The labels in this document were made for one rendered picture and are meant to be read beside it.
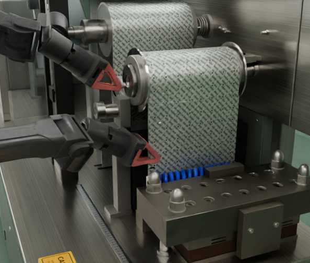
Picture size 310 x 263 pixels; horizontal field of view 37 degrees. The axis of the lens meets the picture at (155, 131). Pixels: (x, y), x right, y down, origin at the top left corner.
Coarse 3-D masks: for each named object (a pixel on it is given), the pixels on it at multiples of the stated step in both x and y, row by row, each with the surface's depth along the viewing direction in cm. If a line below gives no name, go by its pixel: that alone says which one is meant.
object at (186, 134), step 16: (160, 112) 103; (176, 112) 104; (192, 112) 106; (208, 112) 108; (224, 112) 110; (160, 128) 104; (176, 128) 106; (192, 128) 107; (208, 128) 109; (224, 128) 111; (160, 144) 105; (176, 144) 107; (192, 144) 109; (208, 144) 111; (224, 144) 113; (160, 160) 107; (176, 160) 108; (192, 160) 110; (208, 160) 112; (224, 160) 114
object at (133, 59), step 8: (128, 56) 105; (136, 56) 102; (136, 64) 101; (240, 64) 109; (136, 72) 101; (240, 72) 109; (144, 80) 100; (240, 80) 110; (144, 88) 100; (136, 96) 103; (136, 104) 104
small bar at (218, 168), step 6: (210, 168) 108; (216, 168) 108; (222, 168) 108; (228, 168) 108; (234, 168) 108; (240, 168) 109; (210, 174) 106; (216, 174) 107; (222, 174) 108; (228, 174) 108
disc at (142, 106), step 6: (132, 48) 105; (132, 54) 105; (138, 54) 101; (144, 60) 99; (144, 66) 99; (144, 72) 100; (144, 96) 101; (144, 102) 102; (138, 108) 106; (144, 108) 103
